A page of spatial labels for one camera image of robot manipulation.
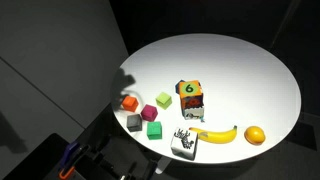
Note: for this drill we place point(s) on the yellow-green small block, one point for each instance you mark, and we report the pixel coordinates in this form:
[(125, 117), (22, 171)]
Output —
[(163, 100)]

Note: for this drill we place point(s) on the pink small block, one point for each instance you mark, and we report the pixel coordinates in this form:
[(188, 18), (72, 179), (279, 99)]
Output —
[(149, 112)]

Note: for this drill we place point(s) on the orange small block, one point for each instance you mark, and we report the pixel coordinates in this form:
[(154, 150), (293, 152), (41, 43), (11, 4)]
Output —
[(130, 103)]

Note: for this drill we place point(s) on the green small block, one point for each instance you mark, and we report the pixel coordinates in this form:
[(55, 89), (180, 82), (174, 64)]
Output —
[(154, 130)]

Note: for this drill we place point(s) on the grey small block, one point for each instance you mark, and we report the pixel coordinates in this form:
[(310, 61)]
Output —
[(134, 122)]

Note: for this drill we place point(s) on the orange soft cube number six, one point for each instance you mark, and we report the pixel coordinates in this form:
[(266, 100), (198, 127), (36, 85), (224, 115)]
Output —
[(191, 94)]

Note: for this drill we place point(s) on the white cube black scribble print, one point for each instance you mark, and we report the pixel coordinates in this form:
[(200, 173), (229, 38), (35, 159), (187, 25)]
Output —
[(184, 143)]

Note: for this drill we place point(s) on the yellow banana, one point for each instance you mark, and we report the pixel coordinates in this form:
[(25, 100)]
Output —
[(216, 136)]

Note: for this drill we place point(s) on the white table leg base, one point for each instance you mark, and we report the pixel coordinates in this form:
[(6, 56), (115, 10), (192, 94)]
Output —
[(163, 165)]

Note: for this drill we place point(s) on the yellow lemon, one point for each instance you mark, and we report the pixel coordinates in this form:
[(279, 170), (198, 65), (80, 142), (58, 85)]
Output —
[(255, 135)]

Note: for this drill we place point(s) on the purple clamp orange trigger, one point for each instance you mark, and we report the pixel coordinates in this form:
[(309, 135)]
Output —
[(68, 160)]

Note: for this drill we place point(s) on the black platform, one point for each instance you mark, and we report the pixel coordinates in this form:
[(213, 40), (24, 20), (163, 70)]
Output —
[(30, 160)]

